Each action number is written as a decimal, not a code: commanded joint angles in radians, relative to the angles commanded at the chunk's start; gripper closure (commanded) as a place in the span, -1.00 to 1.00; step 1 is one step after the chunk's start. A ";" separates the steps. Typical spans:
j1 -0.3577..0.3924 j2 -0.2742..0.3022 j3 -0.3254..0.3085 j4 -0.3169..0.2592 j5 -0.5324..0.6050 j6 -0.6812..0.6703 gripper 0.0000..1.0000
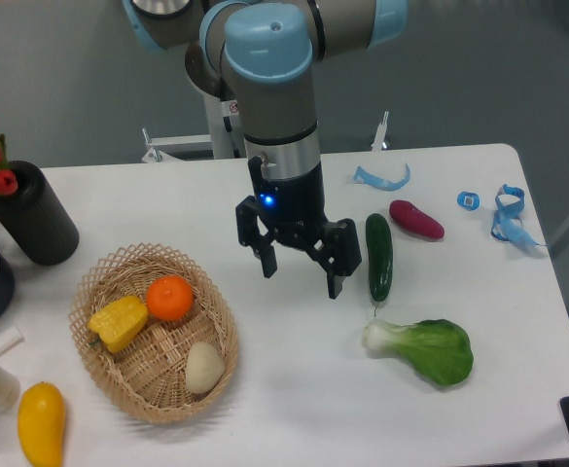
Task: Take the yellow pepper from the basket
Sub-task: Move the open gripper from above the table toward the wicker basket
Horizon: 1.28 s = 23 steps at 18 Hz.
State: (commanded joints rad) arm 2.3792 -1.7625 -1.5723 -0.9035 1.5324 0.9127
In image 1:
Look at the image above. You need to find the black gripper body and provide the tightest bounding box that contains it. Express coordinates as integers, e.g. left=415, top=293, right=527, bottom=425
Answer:
left=235, top=157, right=361, bottom=277

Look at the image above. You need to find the yellow bell pepper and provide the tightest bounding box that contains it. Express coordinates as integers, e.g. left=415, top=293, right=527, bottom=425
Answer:
left=88, top=296, right=149, bottom=353

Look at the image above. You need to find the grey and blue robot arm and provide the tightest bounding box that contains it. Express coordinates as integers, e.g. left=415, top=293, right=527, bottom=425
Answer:
left=124, top=1, right=409, bottom=298

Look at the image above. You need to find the woven wicker basket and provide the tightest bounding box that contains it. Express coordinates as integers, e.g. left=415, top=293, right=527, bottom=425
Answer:
left=69, top=243, right=238, bottom=423

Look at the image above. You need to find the green cucumber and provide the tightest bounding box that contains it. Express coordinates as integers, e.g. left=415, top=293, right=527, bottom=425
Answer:
left=365, top=213, right=393, bottom=305

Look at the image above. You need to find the curved blue tape strip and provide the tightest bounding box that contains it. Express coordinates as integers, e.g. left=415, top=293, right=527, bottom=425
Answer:
left=352, top=164, right=411, bottom=192

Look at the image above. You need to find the purple sweet potato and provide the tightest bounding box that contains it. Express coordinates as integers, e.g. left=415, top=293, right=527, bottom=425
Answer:
left=389, top=199, right=445, bottom=240

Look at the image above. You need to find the orange fruit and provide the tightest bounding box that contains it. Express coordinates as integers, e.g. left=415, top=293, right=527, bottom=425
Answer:
left=146, top=275, right=194, bottom=321

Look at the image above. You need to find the green bok choy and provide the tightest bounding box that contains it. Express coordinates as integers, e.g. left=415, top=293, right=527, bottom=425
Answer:
left=362, top=319, right=475, bottom=386

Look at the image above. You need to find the tangled blue tape strip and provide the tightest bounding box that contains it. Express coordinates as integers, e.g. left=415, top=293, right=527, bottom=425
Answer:
left=490, top=184, right=545, bottom=248

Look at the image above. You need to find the black ribbed vase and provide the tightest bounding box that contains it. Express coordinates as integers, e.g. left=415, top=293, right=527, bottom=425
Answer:
left=0, top=161, right=80, bottom=266

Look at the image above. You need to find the small white block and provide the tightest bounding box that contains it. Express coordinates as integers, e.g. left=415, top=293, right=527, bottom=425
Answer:
left=0, top=326, right=24, bottom=356

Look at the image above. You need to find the yellow mango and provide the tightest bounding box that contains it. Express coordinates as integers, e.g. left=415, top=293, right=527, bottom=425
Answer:
left=18, top=381, right=66, bottom=467

